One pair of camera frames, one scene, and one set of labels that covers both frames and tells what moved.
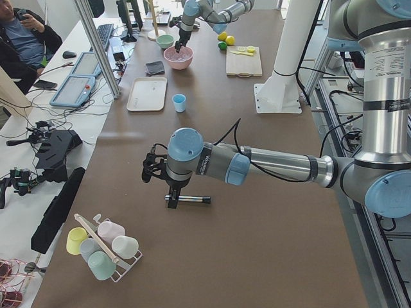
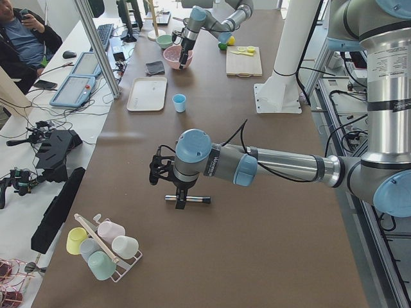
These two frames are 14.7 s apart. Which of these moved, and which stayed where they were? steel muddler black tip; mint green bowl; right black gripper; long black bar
Moved: right black gripper
Stayed: long black bar; mint green bowl; steel muddler black tip
